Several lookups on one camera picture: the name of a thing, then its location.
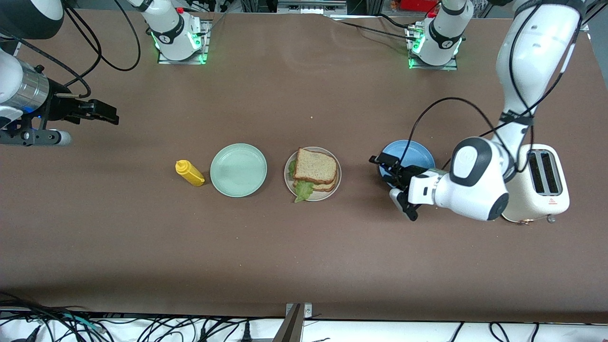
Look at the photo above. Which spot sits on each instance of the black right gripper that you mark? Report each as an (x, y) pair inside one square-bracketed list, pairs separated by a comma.
[(61, 106)]

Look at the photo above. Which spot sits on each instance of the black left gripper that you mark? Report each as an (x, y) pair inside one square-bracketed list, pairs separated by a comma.
[(411, 172)]

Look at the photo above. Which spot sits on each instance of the brown bread slice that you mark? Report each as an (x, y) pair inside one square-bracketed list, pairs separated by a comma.
[(316, 166), (327, 186)]

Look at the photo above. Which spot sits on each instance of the green lettuce leaf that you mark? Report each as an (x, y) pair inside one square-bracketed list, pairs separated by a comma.
[(304, 190)]

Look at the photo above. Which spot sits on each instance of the yellow squeeze bottle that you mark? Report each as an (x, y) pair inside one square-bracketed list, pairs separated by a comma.
[(191, 173)]

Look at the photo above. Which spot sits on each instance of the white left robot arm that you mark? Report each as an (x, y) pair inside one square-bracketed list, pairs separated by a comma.
[(475, 180)]

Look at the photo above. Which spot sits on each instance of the blue plate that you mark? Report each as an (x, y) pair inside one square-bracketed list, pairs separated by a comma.
[(418, 152)]

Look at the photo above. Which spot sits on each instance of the beige plate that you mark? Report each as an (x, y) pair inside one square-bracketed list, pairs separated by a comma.
[(332, 192)]

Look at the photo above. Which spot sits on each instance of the light green plate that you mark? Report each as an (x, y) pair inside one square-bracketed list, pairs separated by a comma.
[(238, 170)]

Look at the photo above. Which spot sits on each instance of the white toaster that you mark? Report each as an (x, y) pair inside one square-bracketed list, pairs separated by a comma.
[(546, 199)]

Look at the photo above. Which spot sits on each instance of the red box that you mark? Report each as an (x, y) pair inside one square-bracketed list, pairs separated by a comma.
[(418, 4)]

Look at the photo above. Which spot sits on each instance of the black power plug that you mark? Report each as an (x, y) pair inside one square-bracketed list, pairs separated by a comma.
[(246, 335)]

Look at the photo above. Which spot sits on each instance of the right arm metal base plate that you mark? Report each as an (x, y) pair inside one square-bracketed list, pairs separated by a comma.
[(183, 61)]

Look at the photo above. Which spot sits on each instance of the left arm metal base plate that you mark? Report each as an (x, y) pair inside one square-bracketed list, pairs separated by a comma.
[(432, 67)]

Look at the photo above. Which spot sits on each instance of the silver metal bracket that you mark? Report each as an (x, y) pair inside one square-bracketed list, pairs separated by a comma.
[(308, 311)]

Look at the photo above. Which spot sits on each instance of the grey metal post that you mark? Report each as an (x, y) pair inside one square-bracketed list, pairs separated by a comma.
[(289, 330)]

